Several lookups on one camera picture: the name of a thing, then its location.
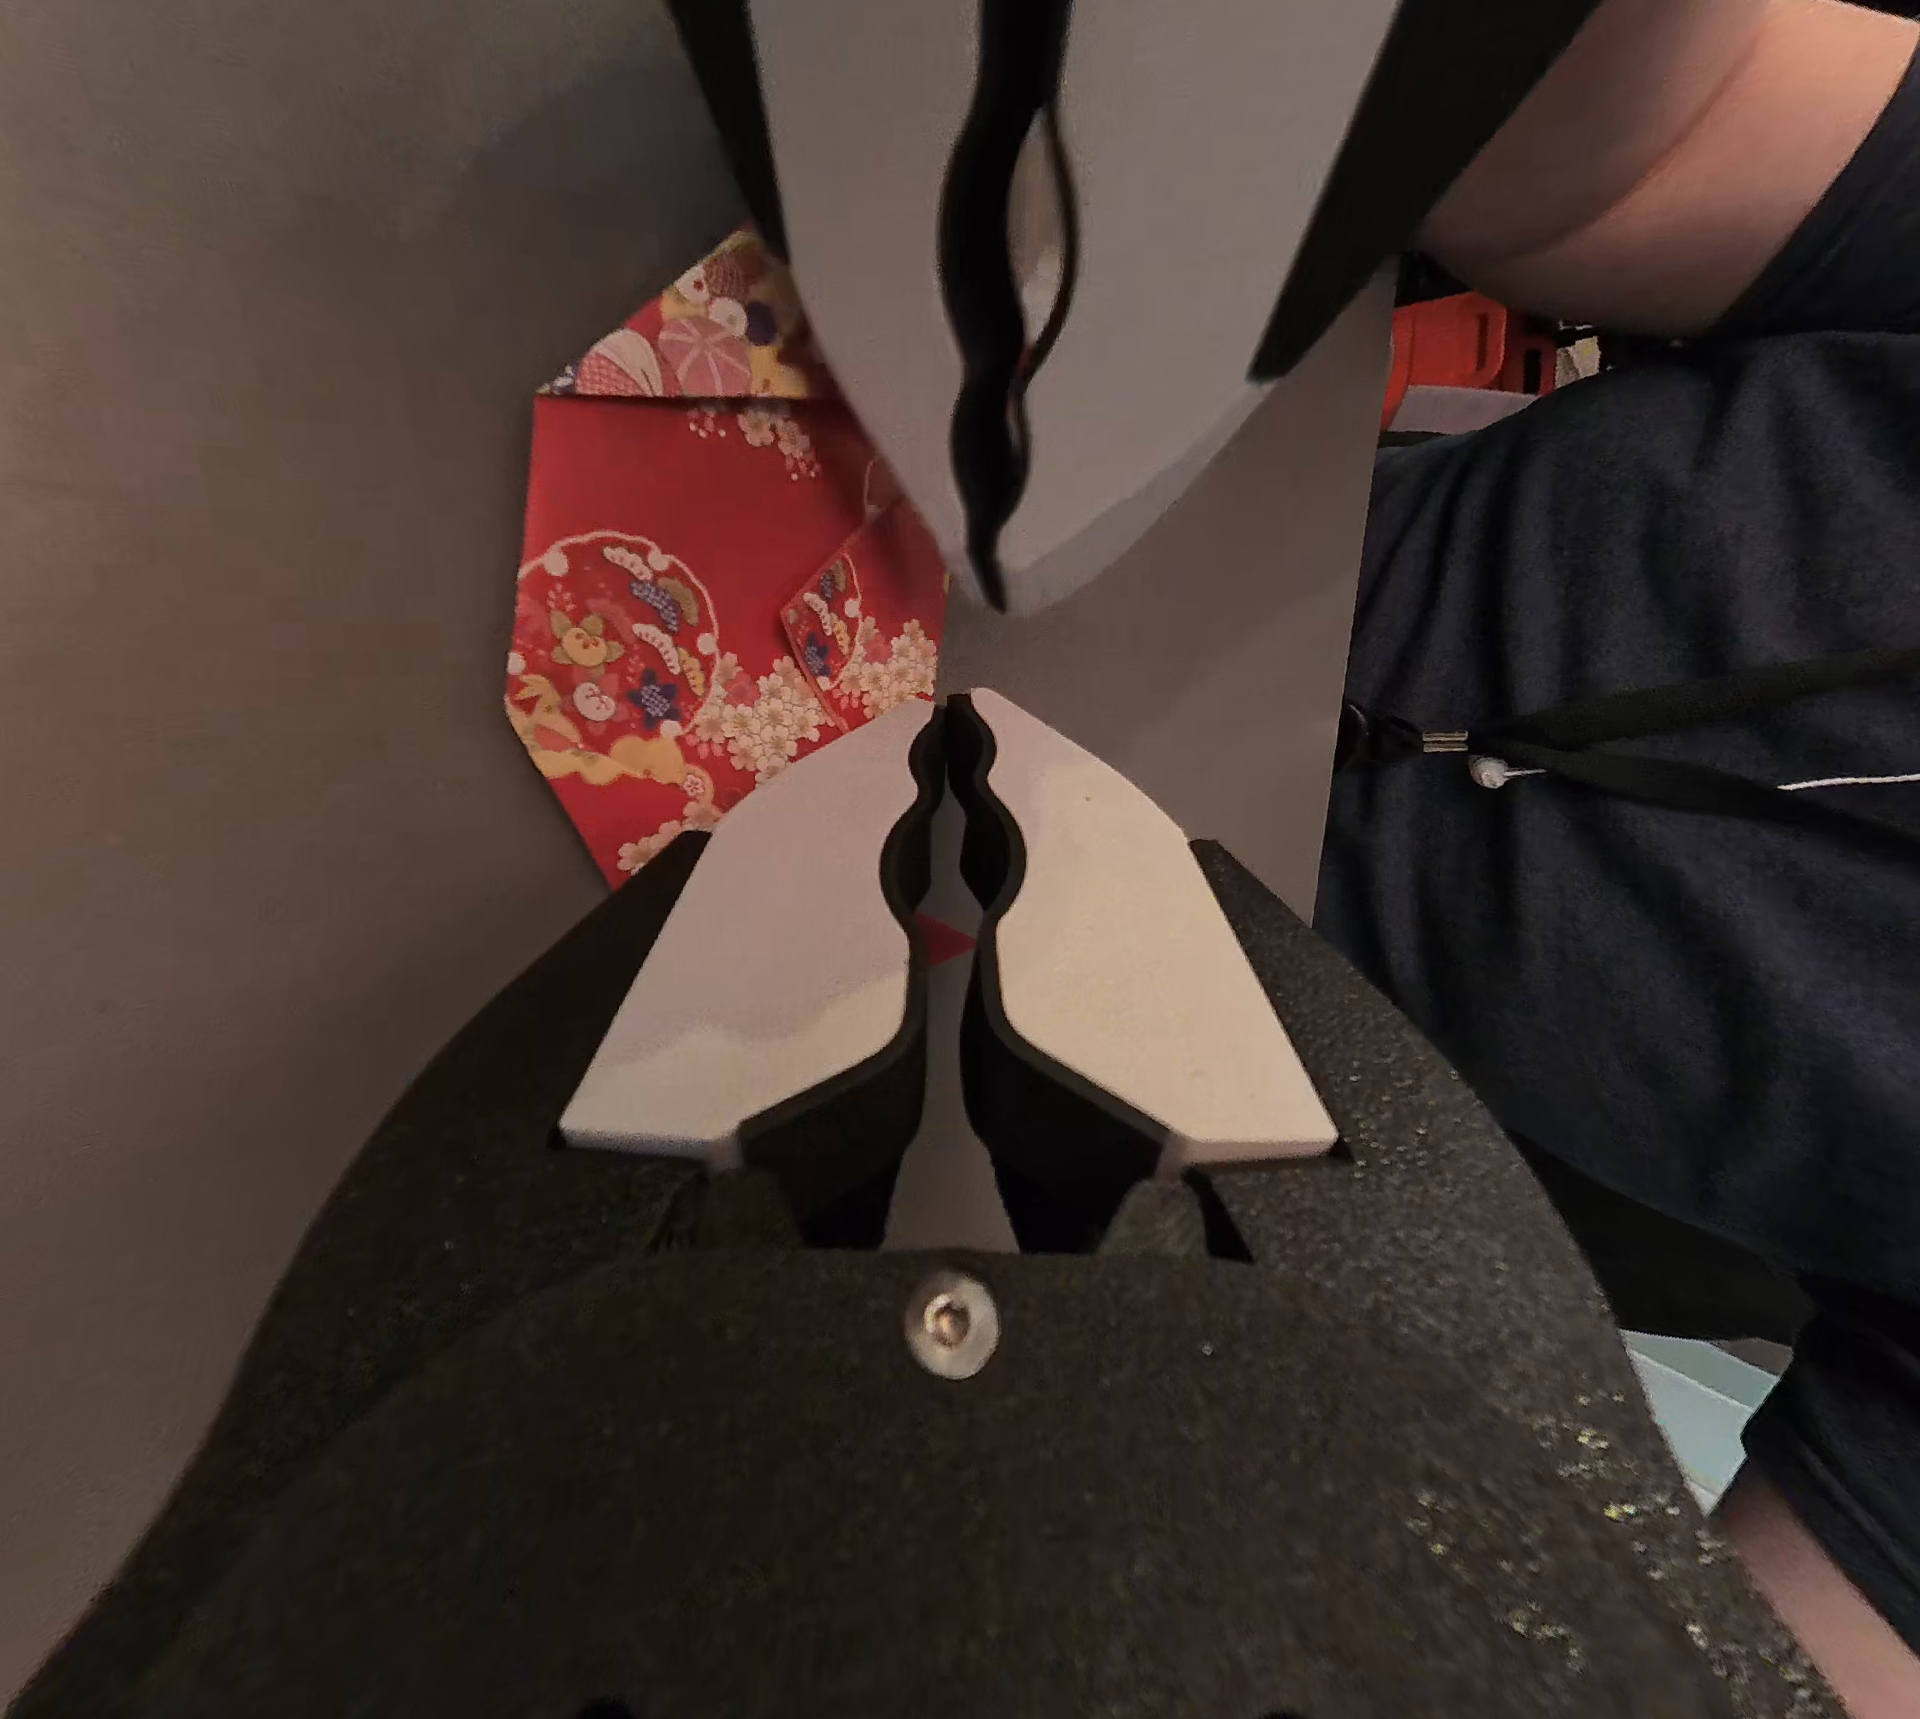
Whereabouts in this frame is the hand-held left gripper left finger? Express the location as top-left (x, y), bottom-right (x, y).
top-left (557, 695), bottom-right (952, 1252)

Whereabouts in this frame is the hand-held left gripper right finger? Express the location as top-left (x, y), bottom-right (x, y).
top-left (952, 683), bottom-right (1345, 1252)

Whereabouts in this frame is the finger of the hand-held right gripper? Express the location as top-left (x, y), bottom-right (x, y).
top-left (999, 0), bottom-right (1493, 624)
top-left (719, 0), bottom-right (1055, 618)

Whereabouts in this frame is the red floral origami paper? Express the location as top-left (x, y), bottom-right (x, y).
top-left (504, 224), bottom-right (982, 969)

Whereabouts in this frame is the person's left forearm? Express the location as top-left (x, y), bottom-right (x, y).
top-left (1709, 1463), bottom-right (1920, 1719)

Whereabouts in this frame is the person's right forearm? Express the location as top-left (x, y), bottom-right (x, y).
top-left (1412, 0), bottom-right (1920, 339)

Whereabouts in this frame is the orange object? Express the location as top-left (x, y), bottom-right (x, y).
top-left (1388, 295), bottom-right (1566, 435)

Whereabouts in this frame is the black lanyard with white bead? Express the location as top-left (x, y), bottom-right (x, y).
top-left (1341, 653), bottom-right (1920, 840)

